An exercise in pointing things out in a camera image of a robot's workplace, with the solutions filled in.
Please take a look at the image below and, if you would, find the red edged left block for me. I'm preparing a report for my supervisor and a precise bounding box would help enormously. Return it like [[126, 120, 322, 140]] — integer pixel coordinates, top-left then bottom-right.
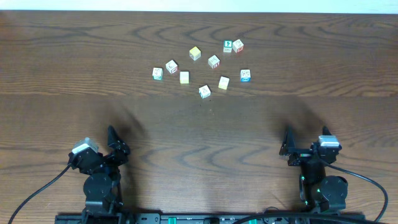
[[165, 60, 178, 74]]

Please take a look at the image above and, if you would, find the right black cable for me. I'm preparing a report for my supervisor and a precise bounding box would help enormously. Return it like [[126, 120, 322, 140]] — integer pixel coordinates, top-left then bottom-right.
[[313, 149, 389, 223]]

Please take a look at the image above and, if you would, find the teal edged block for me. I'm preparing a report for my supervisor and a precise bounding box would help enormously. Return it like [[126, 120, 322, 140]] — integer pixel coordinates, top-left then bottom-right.
[[152, 67, 163, 80]]

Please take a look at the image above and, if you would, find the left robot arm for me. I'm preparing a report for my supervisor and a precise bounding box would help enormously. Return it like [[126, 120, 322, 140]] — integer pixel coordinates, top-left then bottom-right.
[[68, 126, 131, 224]]

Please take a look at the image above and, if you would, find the left black cable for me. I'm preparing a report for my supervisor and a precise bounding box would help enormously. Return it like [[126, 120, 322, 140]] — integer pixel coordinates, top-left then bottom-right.
[[7, 163, 73, 224]]

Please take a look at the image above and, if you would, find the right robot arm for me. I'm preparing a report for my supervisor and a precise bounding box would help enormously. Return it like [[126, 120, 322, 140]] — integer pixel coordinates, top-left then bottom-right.
[[279, 127, 348, 213]]

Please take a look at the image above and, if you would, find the red sided center block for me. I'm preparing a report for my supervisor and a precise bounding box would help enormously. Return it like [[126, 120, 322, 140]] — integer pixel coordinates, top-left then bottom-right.
[[208, 55, 220, 69]]

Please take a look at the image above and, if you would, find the green framed block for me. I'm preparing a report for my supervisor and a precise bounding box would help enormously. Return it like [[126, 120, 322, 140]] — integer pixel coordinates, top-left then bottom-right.
[[223, 40, 233, 53]]

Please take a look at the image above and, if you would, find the pale yellow block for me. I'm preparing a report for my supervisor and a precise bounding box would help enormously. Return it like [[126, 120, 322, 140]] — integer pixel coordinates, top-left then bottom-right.
[[218, 77, 230, 90], [180, 71, 190, 84]]

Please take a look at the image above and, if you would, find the blue edged front block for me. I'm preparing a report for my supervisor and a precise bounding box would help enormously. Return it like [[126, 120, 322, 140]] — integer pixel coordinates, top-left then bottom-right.
[[198, 85, 211, 99]]

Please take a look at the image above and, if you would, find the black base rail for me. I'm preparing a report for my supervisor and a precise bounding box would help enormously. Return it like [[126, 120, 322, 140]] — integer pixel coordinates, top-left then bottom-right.
[[54, 213, 365, 224]]

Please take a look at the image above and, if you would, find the blue edged block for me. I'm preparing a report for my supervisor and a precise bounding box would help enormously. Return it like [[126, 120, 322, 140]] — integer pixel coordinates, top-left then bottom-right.
[[240, 69, 251, 82], [198, 85, 211, 99]]

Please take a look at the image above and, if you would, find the yellow top block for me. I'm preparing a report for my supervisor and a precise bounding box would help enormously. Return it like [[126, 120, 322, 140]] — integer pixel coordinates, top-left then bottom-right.
[[189, 47, 201, 61]]

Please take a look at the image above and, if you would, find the black cable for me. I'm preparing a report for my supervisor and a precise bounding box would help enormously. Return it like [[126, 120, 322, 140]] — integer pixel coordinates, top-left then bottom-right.
[[7, 163, 73, 224], [313, 149, 389, 223]]

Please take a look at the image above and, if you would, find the red soccer letter block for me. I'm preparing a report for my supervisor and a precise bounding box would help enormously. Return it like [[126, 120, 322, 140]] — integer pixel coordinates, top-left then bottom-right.
[[233, 39, 244, 53]]

